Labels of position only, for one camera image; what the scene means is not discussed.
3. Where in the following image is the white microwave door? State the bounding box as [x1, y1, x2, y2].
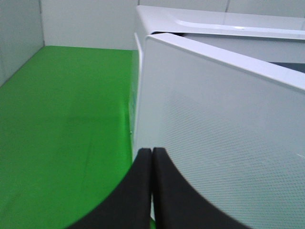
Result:
[133, 33, 305, 229]

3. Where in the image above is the white microwave oven body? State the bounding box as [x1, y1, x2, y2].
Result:
[129, 5, 305, 153]

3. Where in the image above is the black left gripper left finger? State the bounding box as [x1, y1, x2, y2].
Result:
[68, 148, 152, 229]

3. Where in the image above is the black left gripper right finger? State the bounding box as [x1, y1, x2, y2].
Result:
[152, 147, 247, 229]

